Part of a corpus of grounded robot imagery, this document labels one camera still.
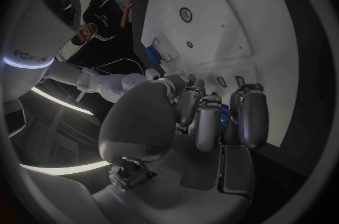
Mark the large blue cylinder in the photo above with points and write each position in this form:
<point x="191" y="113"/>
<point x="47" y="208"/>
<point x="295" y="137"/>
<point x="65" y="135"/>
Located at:
<point x="153" y="55"/>

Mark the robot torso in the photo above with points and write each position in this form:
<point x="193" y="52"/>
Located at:
<point x="31" y="37"/>

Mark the person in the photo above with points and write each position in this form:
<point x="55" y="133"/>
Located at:
<point x="106" y="23"/>

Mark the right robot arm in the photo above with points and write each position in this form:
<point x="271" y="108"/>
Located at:
<point x="111" y="82"/>

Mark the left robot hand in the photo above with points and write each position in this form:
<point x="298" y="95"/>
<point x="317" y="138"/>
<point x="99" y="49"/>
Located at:
<point x="143" y="118"/>

